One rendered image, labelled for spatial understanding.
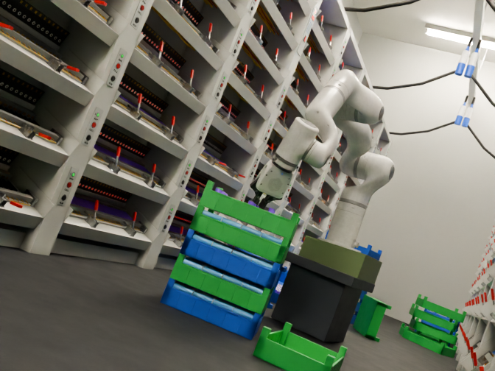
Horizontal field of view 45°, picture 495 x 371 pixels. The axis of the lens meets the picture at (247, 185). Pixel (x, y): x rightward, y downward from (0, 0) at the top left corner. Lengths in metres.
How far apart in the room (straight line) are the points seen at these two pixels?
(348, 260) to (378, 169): 0.40
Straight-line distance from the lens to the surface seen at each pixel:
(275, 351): 1.61
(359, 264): 2.42
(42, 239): 1.93
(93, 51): 1.96
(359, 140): 2.38
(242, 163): 3.15
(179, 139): 2.50
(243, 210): 1.82
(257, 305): 1.82
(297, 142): 1.86
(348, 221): 2.52
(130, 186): 2.22
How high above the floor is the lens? 0.30
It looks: 4 degrees up
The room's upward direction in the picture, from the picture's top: 21 degrees clockwise
